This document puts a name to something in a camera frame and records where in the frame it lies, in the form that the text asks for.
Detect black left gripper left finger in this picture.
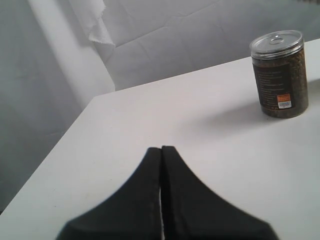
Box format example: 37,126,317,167
57,147,162,240

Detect clear jar of dark seeds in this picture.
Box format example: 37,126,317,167
250,30,309,119

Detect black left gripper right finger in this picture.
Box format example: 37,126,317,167
161,146,278,240

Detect white backdrop cloth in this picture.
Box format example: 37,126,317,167
0,0,320,210

